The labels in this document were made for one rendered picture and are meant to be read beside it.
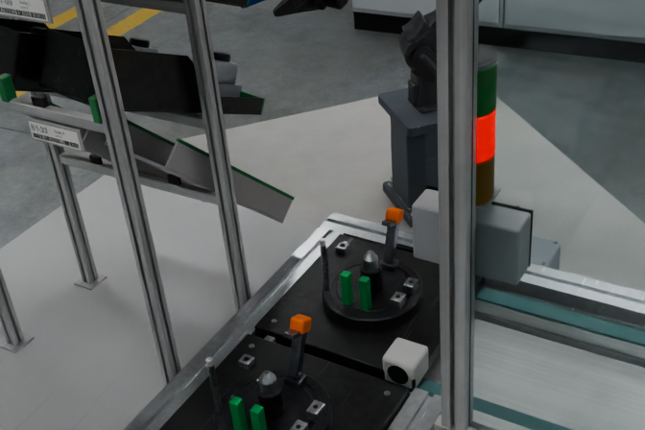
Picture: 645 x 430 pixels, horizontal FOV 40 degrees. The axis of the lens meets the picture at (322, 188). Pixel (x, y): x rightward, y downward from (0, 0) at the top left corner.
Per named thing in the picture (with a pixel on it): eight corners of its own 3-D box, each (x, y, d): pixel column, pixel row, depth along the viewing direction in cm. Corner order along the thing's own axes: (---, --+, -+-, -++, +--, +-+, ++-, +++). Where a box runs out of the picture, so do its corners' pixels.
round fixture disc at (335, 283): (352, 258, 133) (351, 248, 132) (440, 282, 126) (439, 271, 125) (303, 314, 123) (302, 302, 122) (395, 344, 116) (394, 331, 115)
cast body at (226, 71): (220, 99, 131) (228, 52, 130) (238, 106, 128) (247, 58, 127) (173, 95, 126) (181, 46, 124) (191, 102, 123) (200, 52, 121)
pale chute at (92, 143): (154, 179, 154) (164, 156, 154) (205, 203, 146) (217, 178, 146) (26, 124, 131) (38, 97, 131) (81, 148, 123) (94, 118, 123)
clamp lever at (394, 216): (385, 257, 128) (392, 206, 126) (397, 260, 127) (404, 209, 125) (373, 262, 125) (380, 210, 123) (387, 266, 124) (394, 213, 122)
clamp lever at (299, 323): (292, 370, 110) (298, 312, 108) (305, 375, 109) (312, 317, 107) (275, 380, 107) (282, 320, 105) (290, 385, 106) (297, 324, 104)
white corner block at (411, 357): (397, 358, 117) (396, 335, 115) (430, 369, 115) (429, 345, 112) (381, 381, 113) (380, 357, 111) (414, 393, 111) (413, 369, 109)
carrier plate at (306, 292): (340, 243, 140) (339, 232, 138) (486, 282, 128) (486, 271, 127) (255, 337, 122) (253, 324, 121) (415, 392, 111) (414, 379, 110)
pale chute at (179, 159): (224, 199, 147) (235, 174, 147) (283, 224, 139) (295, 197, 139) (103, 143, 124) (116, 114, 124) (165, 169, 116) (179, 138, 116)
